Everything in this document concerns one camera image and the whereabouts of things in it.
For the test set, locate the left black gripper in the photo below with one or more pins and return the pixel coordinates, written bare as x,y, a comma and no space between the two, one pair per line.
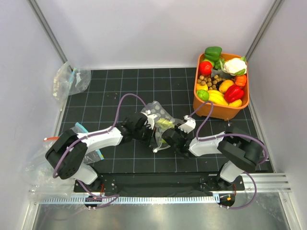
148,141

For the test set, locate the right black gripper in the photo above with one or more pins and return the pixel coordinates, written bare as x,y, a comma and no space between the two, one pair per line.
177,129

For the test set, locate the green celery stalk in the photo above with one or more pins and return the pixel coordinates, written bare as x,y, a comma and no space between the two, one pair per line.
161,126

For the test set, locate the clear polka dot zip bag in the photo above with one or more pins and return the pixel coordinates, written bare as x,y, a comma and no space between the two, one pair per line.
156,108

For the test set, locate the red bell pepper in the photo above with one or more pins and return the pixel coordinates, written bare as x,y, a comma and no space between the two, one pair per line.
233,93

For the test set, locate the red tomato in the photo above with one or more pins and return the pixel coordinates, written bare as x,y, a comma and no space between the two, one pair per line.
205,68

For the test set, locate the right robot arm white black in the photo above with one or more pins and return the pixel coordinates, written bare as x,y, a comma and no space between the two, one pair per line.
243,152

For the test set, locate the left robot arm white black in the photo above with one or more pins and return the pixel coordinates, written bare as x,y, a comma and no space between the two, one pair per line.
67,153

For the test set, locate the clear bag blue zipper back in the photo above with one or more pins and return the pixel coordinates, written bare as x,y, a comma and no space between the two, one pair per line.
69,82

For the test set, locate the clear bag orange zipper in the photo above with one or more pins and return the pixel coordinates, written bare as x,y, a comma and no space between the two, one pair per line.
38,173

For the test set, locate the green lime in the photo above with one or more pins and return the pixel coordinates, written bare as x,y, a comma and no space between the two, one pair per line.
203,95

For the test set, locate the orange plastic bin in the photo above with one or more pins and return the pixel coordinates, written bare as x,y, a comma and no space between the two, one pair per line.
219,111

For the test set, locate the yellow banana bunch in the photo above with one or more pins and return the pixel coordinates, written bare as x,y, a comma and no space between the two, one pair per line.
217,97

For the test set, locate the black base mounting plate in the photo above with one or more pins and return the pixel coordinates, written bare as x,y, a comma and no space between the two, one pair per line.
169,184

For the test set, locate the yellow lemon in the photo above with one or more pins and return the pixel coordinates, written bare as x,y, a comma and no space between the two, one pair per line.
236,103

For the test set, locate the yellow orange mango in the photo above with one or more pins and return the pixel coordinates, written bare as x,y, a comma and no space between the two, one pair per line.
225,85

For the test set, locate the small orange pumpkin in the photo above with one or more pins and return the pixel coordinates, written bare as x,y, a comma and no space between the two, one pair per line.
240,81

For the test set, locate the white cauliflower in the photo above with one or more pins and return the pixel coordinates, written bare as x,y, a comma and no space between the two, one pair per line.
235,66

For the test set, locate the green bell pepper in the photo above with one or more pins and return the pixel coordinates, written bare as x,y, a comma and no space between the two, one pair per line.
213,53

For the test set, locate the aluminium extrusion bar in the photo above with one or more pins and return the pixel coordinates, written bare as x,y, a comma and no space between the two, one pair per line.
271,182

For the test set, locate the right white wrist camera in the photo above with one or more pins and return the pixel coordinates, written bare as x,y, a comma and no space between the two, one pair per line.
189,124

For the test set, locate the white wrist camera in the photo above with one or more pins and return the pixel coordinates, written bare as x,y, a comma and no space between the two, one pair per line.
189,124
151,118

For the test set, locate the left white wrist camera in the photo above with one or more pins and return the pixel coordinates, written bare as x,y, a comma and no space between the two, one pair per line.
151,118

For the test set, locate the slotted cable duct rail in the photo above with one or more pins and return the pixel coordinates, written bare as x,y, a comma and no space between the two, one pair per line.
86,200

